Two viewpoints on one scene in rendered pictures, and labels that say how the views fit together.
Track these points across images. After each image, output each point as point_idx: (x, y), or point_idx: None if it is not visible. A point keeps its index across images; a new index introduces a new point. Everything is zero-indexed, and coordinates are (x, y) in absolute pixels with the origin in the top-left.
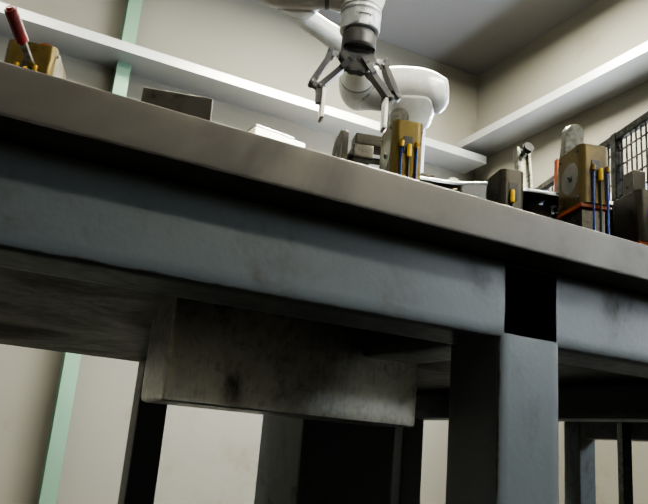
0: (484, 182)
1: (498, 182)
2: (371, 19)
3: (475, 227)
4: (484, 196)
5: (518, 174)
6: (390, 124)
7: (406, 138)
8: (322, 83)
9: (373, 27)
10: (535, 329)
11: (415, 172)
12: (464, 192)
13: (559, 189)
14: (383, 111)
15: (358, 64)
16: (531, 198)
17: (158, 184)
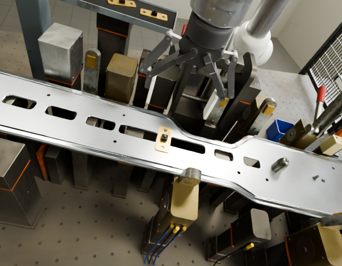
0: (252, 200)
1: (247, 234)
2: (228, 20)
3: None
4: (261, 173)
5: (265, 240)
6: (170, 205)
7: (177, 224)
8: (152, 74)
9: (229, 27)
10: None
11: (177, 236)
12: (246, 171)
13: (298, 234)
14: (209, 104)
15: (198, 60)
16: (293, 190)
17: None
